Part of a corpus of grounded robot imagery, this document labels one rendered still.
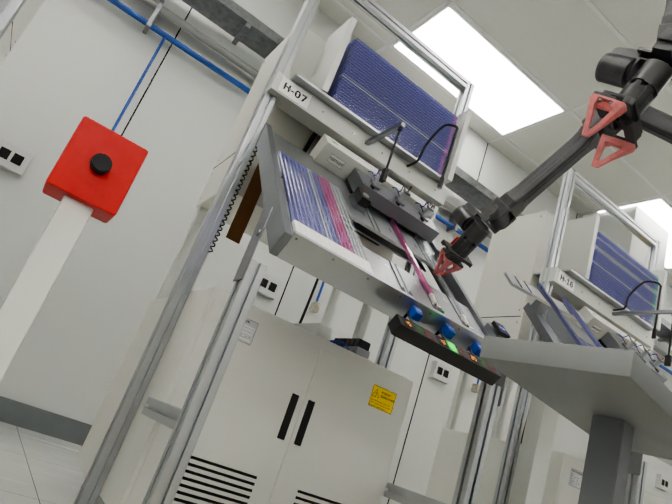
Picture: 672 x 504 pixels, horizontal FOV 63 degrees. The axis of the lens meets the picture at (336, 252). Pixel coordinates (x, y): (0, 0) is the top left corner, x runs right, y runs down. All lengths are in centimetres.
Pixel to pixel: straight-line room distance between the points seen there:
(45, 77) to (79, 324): 125
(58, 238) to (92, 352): 187
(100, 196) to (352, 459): 97
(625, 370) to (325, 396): 90
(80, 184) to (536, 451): 136
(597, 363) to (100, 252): 256
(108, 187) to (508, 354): 82
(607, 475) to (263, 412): 80
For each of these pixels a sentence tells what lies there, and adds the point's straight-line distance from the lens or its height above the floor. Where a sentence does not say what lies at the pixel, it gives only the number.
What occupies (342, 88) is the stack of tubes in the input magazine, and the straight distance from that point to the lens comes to 195.
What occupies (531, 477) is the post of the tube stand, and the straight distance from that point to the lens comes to 175.
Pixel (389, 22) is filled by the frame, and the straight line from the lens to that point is 228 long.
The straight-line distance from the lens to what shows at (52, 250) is 119.
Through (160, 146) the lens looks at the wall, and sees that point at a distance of 325.
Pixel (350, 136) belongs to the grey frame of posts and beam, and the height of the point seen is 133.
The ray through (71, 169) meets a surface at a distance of 121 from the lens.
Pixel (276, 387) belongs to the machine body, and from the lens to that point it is 150.
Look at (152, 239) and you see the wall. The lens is 312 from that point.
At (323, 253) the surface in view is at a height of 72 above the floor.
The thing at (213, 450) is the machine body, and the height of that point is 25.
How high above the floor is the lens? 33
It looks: 20 degrees up
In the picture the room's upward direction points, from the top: 20 degrees clockwise
